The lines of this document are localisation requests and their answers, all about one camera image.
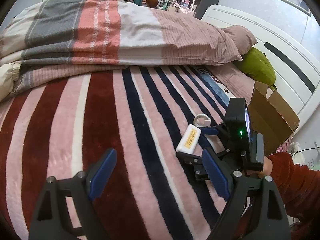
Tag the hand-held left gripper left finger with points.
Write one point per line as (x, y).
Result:
(102, 177)

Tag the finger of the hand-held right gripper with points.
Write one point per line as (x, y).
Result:
(192, 161)
(210, 131)

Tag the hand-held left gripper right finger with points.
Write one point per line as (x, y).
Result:
(216, 177)

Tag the white box with yellow label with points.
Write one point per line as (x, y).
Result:
(187, 140)

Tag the brown cardboard box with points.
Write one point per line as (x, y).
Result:
(270, 120)

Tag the person's right forearm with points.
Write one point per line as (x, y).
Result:
(292, 177)

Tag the person's right hand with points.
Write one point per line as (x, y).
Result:
(267, 167)

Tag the pink ribbed pillow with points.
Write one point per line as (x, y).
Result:
(235, 82)
(242, 38)

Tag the pink dotted bed sheet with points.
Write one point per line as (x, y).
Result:
(283, 145)

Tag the striped plush blanket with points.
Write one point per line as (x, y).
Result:
(75, 130)

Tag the green plush toy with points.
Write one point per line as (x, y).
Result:
(257, 66)

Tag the white headboard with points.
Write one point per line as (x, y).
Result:
(250, 22)

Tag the cream comforter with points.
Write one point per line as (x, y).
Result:
(7, 80)

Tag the brown plush toy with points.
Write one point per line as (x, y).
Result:
(152, 2)

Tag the grey pink white quilt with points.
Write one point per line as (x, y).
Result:
(100, 30)

